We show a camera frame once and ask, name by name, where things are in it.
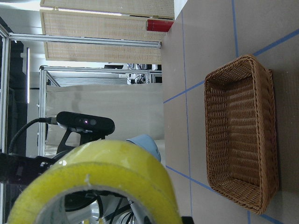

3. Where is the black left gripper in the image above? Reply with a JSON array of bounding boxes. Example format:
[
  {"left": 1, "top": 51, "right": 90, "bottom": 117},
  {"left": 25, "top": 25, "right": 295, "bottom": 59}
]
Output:
[{"left": 0, "top": 153, "right": 65, "bottom": 184}]

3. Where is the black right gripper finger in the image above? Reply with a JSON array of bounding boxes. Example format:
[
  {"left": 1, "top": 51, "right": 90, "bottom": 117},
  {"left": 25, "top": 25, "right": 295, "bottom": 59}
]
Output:
[{"left": 181, "top": 216, "right": 194, "bottom": 224}]

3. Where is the yellow tape roll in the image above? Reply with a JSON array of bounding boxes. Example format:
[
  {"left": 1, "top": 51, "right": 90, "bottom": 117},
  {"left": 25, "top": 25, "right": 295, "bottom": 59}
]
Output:
[{"left": 7, "top": 140, "right": 182, "bottom": 224}]

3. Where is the brown wicker basket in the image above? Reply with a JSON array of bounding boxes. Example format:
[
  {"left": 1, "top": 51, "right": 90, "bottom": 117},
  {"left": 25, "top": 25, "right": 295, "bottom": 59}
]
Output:
[{"left": 204, "top": 54, "right": 279, "bottom": 215}]

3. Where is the wooden lattice screen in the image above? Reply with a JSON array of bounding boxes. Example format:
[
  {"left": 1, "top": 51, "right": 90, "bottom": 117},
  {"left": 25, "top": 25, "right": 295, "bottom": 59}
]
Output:
[{"left": 40, "top": 0, "right": 175, "bottom": 64}]

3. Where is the red cylinder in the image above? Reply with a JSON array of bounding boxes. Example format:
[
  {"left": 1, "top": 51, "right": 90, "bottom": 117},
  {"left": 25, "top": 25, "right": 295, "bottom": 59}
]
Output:
[{"left": 146, "top": 20, "right": 174, "bottom": 32}]

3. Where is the aluminium frame post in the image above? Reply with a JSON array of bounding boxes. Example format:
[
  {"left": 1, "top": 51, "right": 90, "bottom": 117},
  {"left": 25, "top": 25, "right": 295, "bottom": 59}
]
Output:
[{"left": 8, "top": 33, "right": 161, "bottom": 49}]

